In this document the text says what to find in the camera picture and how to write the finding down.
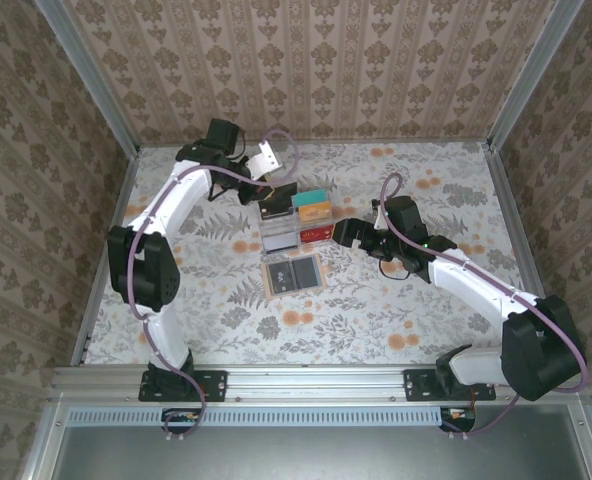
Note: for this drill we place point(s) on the black connector box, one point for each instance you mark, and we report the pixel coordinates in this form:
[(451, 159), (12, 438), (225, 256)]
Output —
[(181, 420), (456, 420)]

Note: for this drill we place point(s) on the white pink card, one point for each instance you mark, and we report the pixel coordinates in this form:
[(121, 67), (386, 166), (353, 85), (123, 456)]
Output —
[(281, 242)]

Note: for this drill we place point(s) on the red VIP card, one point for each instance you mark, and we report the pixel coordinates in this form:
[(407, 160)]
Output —
[(317, 234)]

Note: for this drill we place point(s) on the grey VIP card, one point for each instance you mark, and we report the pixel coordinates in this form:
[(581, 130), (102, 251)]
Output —
[(282, 277)]

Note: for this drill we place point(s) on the aluminium mounting rail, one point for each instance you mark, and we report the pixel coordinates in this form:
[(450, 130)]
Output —
[(316, 382)]

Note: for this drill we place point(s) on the aluminium table side rail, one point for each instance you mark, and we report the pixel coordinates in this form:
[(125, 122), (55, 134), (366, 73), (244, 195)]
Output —
[(121, 200), (507, 200)]

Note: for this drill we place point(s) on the beige leather card holder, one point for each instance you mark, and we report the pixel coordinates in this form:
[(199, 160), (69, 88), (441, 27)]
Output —
[(292, 295)]

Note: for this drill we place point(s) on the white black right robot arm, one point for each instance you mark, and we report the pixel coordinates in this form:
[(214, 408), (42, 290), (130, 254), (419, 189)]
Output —
[(476, 285)]

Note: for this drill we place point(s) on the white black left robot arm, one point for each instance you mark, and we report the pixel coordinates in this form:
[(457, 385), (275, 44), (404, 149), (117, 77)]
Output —
[(186, 195)]

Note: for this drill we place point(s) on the grey metal panel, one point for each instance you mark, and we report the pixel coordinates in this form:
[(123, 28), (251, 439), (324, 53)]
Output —
[(326, 455)]

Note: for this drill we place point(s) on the orange card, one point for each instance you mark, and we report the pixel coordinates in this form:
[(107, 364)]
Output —
[(315, 212)]

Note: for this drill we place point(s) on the aluminium table end rail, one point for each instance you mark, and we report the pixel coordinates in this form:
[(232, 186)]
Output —
[(351, 142)]

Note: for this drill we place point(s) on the black card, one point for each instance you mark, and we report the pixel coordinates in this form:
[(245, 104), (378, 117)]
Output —
[(285, 192), (276, 211)]

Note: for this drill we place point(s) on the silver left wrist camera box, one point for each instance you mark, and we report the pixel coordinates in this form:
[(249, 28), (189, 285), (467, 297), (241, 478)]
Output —
[(263, 162)]

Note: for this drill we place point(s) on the teal card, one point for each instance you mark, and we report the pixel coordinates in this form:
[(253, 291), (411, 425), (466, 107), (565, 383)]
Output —
[(312, 198)]

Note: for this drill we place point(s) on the dark grey card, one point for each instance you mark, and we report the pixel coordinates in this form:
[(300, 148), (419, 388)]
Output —
[(307, 272)]

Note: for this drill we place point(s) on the aluminium corner post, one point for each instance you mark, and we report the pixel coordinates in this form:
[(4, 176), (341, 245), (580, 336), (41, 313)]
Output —
[(532, 75), (90, 75)]

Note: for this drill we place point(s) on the clear acrylic card organizer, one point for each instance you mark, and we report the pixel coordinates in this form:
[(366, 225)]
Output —
[(281, 227)]

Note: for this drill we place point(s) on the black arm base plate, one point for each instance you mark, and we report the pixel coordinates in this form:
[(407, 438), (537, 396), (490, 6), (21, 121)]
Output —
[(211, 385), (416, 385)]

